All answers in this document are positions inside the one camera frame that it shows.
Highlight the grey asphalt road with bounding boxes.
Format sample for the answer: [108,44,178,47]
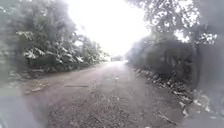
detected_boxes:
[19,60,201,128]

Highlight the dense trees and bushes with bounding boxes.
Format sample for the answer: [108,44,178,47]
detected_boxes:
[124,0,224,101]

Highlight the dirt and leaf verge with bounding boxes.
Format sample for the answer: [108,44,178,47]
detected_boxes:
[131,64,224,121]

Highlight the row of trees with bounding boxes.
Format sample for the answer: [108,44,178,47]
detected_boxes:
[0,0,111,73]

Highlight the leaf litter verge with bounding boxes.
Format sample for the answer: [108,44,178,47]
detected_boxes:
[0,61,111,98]

